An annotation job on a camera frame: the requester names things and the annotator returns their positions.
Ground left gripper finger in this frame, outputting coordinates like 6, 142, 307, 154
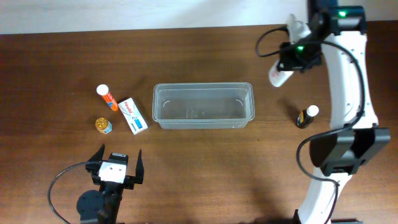
134, 150, 144, 184
88, 144, 105, 162

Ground small gold-lid balm jar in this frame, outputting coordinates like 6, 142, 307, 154
95, 118, 113, 134

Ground dark bottle white cap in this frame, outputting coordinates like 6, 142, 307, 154
296, 105, 320, 129

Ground white spray bottle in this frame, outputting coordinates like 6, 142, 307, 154
269, 60, 294, 88

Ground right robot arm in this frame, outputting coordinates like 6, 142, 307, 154
269, 1, 391, 223

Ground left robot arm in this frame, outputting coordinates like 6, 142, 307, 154
76, 145, 144, 223

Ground clear plastic container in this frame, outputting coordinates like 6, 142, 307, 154
152, 82, 255, 129

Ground white Panadol box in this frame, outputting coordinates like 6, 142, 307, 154
118, 98, 148, 135

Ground orange effervescent tablet tube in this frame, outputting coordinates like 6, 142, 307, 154
96, 84, 119, 111

